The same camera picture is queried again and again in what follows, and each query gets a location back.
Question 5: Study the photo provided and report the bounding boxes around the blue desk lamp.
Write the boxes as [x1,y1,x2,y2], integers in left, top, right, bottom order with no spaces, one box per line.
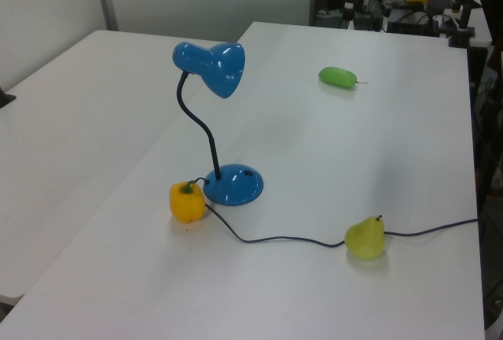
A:
[171,41,265,207]

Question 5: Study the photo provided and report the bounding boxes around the yellow bell pepper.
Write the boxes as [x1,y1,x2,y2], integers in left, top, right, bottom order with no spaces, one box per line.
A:
[168,180,207,224]

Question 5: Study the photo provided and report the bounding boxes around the green cucumber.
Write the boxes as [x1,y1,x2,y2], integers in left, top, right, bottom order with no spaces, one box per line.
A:
[317,66,369,90]

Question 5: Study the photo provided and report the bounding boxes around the yellow-green pear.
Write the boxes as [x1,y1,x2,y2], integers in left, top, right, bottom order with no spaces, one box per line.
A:
[344,214,387,261]

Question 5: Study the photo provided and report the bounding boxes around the black electronics box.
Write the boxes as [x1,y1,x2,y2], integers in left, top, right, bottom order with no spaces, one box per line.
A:
[386,9,440,38]

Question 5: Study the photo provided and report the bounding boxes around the dark brown board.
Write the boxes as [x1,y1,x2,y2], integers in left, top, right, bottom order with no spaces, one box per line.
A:
[478,0,503,71]

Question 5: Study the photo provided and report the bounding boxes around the dark blue lamp cord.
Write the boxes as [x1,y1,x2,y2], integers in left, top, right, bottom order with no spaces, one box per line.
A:
[195,177,479,247]

